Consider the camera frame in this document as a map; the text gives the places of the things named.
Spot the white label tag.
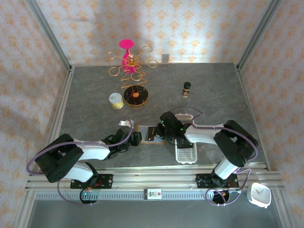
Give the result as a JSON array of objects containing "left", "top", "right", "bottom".
[{"left": 143, "top": 188, "right": 163, "bottom": 201}]

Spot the slotted grey cable tray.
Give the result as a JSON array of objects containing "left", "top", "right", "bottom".
[{"left": 33, "top": 191, "right": 250, "bottom": 201}]

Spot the yellow white tin can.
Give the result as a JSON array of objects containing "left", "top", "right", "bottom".
[{"left": 108, "top": 92, "right": 124, "bottom": 110}]

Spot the gold wire glass rack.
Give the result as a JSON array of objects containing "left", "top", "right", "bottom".
[{"left": 106, "top": 45, "right": 159, "bottom": 107}]

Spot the purple cable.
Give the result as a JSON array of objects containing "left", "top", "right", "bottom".
[
  {"left": 170, "top": 106, "right": 259, "bottom": 207},
  {"left": 26, "top": 118, "right": 135, "bottom": 207}
]

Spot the black credit card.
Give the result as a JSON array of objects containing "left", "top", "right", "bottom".
[{"left": 147, "top": 126, "right": 158, "bottom": 143}]

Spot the black round cable grommet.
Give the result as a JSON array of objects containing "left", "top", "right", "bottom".
[
  {"left": 79, "top": 189, "right": 98, "bottom": 205},
  {"left": 212, "top": 190, "right": 231, "bottom": 205}
]

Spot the white slotted plastic basket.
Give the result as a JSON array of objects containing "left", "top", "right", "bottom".
[{"left": 174, "top": 113, "right": 198, "bottom": 164}]

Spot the black capped spice bottle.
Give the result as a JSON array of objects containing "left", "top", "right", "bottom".
[{"left": 182, "top": 81, "right": 192, "bottom": 98}]

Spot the white alarm clock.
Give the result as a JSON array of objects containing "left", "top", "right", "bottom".
[{"left": 247, "top": 182, "right": 272, "bottom": 209}]

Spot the pink wine glass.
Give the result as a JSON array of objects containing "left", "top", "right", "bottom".
[{"left": 118, "top": 39, "right": 139, "bottom": 74}]

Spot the aluminium table side rail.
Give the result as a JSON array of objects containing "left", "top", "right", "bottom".
[
  {"left": 236, "top": 66, "right": 271, "bottom": 171},
  {"left": 38, "top": 66, "right": 75, "bottom": 172}
]

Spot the orange leather card holder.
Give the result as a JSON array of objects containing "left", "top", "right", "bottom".
[{"left": 136, "top": 124, "right": 166, "bottom": 145}]

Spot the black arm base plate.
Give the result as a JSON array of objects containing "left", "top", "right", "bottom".
[
  {"left": 196, "top": 173, "right": 240, "bottom": 190},
  {"left": 70, "top": 173, "right": 114, "bottom": 190}
]

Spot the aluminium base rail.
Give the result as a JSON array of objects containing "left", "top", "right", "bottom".
[{"left": 25, "top": 166, "right": 285, "bottom": 192}]

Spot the aluminium frame post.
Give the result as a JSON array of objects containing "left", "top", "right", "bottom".
[
  {"left": 236, "top": 0, "right": 283, "bottom": 71},
  {"left": 25, "top": 0, "right": 73, "bottom": 72}
]

